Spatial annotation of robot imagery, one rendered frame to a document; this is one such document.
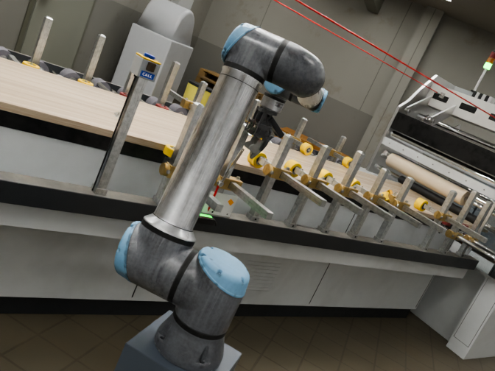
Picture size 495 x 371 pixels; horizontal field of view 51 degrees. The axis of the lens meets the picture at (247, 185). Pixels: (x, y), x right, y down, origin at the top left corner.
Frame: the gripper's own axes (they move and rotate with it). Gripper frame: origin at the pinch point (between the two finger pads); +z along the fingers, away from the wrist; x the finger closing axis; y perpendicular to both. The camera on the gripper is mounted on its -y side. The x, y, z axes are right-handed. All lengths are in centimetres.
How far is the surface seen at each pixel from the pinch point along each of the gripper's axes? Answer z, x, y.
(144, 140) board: 10.9, -22.3, 36.6
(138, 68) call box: -17, -5, 58
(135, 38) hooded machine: 6, -573, -192
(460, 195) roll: -5, -44, -251
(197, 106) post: -11.2, -6.1, 30.0
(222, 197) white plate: 22.3, -5.4, 1.5
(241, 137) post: -4.8, -6.1, 4.9
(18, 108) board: 11, -22, 86
